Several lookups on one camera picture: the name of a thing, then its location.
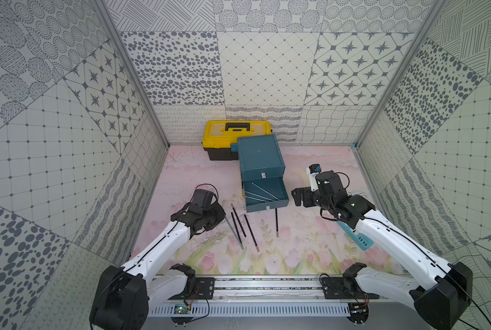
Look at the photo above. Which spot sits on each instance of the teal power strip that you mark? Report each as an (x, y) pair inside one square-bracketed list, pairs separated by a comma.
[(362, 241)]

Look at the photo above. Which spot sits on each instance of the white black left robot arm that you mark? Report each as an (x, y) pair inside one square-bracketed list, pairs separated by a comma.
[(126, 294)]

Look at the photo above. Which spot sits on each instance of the black pencil slanted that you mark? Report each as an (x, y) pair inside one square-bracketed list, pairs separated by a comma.
[(251, 233)]

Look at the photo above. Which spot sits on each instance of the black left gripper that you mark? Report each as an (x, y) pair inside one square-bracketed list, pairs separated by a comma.
[(216, 215)]

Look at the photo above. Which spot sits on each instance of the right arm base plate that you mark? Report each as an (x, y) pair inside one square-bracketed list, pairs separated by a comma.
[(340, 288)]

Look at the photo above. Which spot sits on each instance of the white slotted cable duct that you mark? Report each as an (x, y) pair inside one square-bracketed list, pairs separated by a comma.
[(254, 309)]

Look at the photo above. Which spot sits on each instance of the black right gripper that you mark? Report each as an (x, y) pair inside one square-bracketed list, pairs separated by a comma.
[(298, 196)]

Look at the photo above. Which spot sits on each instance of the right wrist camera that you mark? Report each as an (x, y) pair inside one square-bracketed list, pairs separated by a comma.
[(312, 171)]

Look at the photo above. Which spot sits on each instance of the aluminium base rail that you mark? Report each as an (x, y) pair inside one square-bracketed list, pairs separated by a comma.
[(303, 286)]

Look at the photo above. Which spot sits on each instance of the teal drawer cabinet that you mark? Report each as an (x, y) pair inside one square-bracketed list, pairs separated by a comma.
[(260, 158)]

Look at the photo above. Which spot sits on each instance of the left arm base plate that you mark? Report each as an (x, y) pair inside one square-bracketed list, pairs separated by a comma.
[(201, 288)]

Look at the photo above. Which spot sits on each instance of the yellow black toolbox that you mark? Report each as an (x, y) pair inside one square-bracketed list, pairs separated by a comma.
[(220, 137)]

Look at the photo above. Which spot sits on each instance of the black pencil left cluster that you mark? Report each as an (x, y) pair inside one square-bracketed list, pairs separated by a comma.
[(237, 230)]

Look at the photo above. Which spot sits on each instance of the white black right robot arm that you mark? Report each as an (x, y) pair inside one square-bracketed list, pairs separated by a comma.
[(438, 290)]

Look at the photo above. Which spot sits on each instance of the black pencil cluster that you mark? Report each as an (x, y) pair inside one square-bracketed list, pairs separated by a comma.
[(237, 230), (238, 220)]

